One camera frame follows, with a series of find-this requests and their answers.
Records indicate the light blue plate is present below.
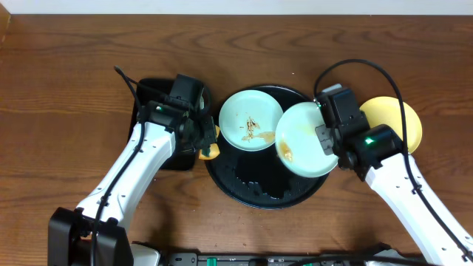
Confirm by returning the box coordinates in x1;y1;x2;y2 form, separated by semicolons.
275;102;338;178
218;90;283;151

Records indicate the rectangular black tray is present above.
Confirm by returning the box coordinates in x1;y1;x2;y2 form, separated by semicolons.
131;78;211;171

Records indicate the green yellow sponge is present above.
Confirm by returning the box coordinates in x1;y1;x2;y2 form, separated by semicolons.
197;126;220;160

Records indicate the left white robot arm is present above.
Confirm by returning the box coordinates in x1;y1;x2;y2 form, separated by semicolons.
47;101;217;265

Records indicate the round black tray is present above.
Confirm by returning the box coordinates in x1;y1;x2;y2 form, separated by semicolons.
204;84;330;211

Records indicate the left black cable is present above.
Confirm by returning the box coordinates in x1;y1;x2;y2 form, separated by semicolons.
90;65;178;266

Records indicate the yellow plate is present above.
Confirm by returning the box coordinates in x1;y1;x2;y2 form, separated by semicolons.
360;96;423;154

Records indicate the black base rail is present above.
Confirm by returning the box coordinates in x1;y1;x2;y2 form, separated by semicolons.
162;251;407;266

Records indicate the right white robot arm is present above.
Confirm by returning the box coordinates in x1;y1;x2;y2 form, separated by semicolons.
320;105;472;265

